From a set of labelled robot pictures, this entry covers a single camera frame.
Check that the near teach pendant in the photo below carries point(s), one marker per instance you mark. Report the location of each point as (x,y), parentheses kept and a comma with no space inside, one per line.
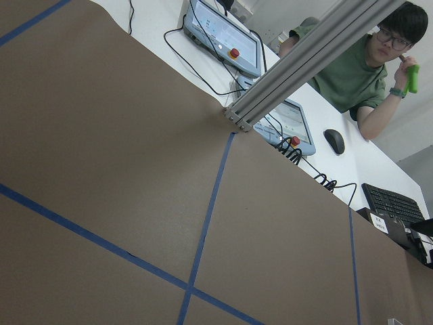
(224,39)

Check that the aluminium frame post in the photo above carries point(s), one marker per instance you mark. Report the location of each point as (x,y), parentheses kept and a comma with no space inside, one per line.
(347,22)

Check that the black keyboard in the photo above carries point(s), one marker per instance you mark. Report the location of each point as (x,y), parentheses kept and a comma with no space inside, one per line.
(390,204)

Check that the far teach pendant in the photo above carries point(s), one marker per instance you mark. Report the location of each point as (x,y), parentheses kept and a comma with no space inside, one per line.
(284,121)

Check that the teach pendant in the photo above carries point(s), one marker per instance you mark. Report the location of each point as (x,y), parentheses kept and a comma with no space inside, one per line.
(224,39)
(284,121)

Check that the black computer mouse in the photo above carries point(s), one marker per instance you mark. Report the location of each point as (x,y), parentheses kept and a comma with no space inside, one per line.
(335,140)

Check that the person in green shirt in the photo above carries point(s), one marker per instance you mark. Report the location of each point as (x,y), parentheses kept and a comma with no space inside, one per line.
(369,79)

